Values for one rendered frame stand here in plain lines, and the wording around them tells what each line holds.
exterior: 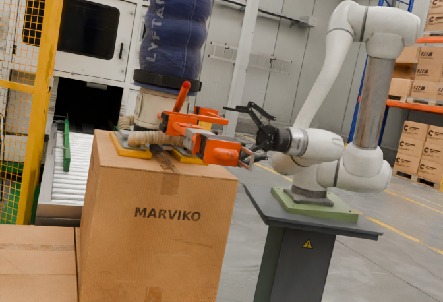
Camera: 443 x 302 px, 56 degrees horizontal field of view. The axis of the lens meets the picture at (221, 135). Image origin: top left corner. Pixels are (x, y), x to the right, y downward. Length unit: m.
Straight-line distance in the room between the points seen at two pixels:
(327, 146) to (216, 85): 10.42
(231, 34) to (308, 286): 10.30
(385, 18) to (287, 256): 1.02
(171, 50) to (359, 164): 0.90
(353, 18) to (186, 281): 1.08
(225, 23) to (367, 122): 10.19
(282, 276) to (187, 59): 1.03
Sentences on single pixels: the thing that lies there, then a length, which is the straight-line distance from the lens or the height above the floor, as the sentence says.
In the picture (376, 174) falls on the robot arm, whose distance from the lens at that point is 1.81.
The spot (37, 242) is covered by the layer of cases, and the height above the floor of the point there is 0.54.
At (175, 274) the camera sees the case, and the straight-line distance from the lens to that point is 1.28.
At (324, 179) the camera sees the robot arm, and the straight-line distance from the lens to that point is 1.82.
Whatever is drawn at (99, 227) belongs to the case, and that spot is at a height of 0.77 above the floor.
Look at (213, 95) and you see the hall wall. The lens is 11.66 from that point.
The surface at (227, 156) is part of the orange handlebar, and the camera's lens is 0.82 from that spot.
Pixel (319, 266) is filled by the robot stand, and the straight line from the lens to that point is 1.92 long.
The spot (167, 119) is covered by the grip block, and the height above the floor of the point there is 1.09.
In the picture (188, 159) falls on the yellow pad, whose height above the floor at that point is 0.96.
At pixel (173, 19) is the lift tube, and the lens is 1.35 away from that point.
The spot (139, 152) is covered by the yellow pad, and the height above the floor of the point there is 0.96.
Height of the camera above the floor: 1.20
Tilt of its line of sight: 7 degrees down
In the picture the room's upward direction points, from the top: 11 degrees clockwise
